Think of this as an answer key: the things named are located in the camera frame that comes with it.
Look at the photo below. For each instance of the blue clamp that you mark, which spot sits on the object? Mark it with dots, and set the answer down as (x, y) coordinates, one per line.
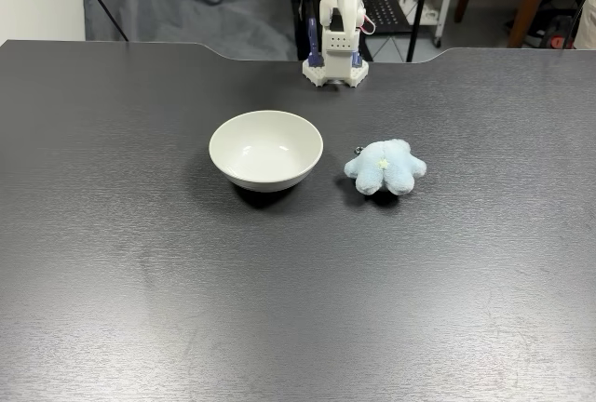
(314, 44)
(356, 58)

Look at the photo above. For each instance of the black perforated shelf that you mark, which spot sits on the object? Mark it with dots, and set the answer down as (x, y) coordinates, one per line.
(388, 11)

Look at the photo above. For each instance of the skyblue plush doll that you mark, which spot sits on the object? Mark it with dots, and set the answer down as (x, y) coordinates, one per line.
(382, 169)

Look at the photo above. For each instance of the black red vacuum cleaner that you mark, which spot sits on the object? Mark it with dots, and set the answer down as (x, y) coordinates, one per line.
(559, 41)

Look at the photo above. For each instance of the white bowl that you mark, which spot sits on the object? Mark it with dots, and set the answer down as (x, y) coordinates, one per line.
(265, 151)

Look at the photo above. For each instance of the grey cloth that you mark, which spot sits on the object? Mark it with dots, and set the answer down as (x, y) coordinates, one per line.
(186, 2)

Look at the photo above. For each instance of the white cart frame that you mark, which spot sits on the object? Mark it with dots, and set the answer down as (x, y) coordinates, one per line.
(447, 2)

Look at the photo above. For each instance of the thick black stand pole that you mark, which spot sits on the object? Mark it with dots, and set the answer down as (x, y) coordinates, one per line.
(420, 2)

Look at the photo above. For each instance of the thick wooden furniture leg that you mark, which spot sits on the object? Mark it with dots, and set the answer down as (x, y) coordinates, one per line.
(531, 2)

